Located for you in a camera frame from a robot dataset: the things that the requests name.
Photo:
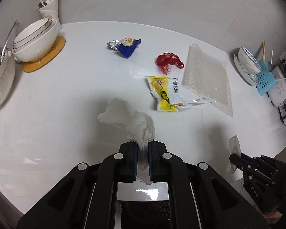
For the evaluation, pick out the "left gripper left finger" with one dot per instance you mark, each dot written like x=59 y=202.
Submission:
x=128 y=165

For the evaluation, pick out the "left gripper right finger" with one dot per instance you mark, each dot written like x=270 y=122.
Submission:
x=156 y=162

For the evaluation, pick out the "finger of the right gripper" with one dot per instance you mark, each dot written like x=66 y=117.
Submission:
x=249 y=158
x=235 y=159

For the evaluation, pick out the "small clear plastic wrapper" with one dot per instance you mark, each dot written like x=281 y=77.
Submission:
x=234 y=149

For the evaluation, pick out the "white paper tissue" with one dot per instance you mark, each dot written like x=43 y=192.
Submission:
x=139 y=128

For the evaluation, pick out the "red mesh net bag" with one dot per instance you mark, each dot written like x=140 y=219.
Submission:
x=165 y=62

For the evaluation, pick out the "blue snack wrapper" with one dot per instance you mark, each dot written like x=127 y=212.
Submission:
x=125 y=46

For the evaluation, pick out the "yellow snack wrapper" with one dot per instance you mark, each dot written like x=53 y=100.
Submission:
x=168 y=93

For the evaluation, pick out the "light blue utensil basket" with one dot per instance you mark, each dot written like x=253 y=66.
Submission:
x=266 y=80

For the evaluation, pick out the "blue rimmed plate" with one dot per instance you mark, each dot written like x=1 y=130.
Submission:
x=251 y=79

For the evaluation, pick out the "white floral appliance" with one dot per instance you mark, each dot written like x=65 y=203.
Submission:
x=277 y=94

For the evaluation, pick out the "clear bubble wrap sheet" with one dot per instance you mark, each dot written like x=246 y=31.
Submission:
x=207 y=77

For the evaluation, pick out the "blue patterned bowl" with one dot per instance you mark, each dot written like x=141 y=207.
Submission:
x=248 y=61

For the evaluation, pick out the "round wooden trivet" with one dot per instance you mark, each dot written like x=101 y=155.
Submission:
x=56 y=49

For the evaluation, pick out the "stacked white bowls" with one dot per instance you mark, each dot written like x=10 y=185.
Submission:
x=35 y=41

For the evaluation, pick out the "white utensil holder cup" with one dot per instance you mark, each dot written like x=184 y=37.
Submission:
x=49 y=9

